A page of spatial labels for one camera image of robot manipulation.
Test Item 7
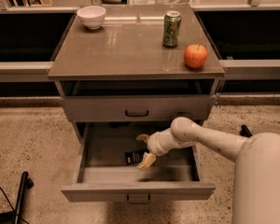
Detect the grey drawer cabinet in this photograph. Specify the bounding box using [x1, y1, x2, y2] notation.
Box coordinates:
[47, 4, 226, 145]

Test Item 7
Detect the open grey middle drawer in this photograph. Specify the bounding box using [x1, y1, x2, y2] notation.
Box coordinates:
[62, 121, 215, 204]

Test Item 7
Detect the white ceramic bowl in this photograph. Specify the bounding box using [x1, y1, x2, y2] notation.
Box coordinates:
[77, 6, 106, 30]

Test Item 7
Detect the grey metal railing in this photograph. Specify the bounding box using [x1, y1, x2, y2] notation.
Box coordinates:
[0, 0, 280, 83]

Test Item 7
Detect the black floor cable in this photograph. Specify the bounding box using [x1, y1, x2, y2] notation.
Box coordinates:
[0, 176, 31, 224]

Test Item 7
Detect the black left base leg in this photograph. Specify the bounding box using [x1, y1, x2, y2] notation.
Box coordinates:
[0, 171, 34, 224]

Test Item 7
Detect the black right base leg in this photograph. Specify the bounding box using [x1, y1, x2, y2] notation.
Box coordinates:
[240, 125, 252, 137]

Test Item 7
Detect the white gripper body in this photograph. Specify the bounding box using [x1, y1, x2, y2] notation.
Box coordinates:
[147, 128, 195, 157]

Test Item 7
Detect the black base leg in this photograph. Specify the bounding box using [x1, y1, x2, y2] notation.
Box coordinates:
[240, 125, 252, 137]
[0, 171, 34, 224]

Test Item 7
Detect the closed grey top drawer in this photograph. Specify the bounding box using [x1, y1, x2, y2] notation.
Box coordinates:
[61, 95, 215, 122]

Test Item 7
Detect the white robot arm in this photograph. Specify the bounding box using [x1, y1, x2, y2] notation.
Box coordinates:
[137, 117, 280, 224]

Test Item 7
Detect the green soda can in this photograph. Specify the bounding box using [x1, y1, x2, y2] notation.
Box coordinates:
[162, 10, 182, 48]

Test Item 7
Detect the red orange apple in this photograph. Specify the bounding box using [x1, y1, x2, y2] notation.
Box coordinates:
[184, 44, 207, 69]

